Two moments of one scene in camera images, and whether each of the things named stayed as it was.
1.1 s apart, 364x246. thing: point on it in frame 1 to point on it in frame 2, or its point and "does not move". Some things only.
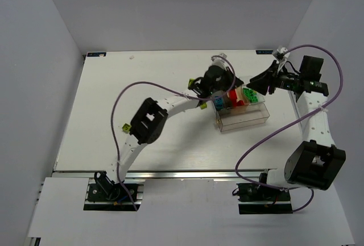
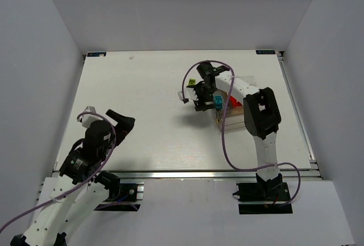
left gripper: (223, 94) to (120, 130)
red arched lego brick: (233, 96) does not move
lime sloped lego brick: (191, 81) does not move
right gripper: (273, 78) to (203, 97)
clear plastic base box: (235, 117) does not move
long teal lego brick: (219, 102) does not move
